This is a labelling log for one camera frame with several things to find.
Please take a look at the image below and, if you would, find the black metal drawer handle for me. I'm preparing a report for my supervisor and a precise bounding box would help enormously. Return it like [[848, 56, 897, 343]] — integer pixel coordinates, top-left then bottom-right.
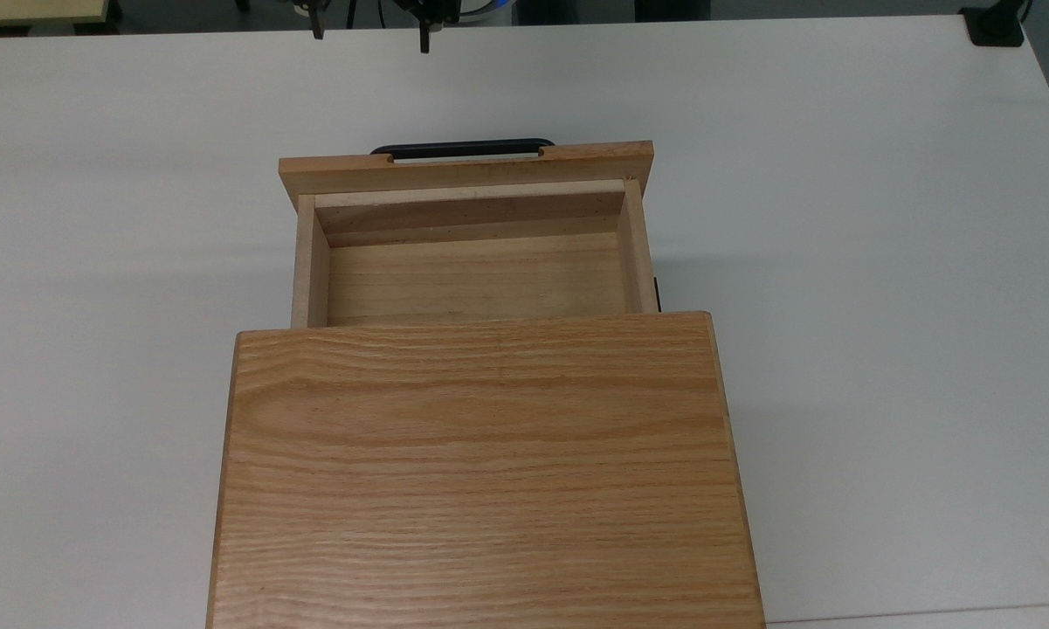
[[369, 137, 556, 162]]

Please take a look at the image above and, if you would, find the open wooden drawer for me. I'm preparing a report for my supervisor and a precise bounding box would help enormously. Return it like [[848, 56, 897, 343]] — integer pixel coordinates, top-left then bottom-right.
[[279, 137, 658, 329]]

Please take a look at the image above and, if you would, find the black table clamp mount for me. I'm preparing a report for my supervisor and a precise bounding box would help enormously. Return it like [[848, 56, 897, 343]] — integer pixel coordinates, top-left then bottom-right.
[[959, 0, 1033, 47]]

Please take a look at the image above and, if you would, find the light wooden side table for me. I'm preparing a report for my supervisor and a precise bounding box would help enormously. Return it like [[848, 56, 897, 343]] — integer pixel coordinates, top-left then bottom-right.
[[0, 0, 110, 29]]

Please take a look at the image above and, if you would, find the oak wooden cabinet box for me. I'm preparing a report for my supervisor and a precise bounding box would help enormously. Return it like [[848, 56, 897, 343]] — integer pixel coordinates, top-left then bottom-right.
[[206, 310, 768, 629]]

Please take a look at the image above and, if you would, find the black Franka gripper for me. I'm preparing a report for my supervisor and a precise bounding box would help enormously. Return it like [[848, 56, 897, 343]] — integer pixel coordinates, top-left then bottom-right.
[[306, 0, 462, 55]]

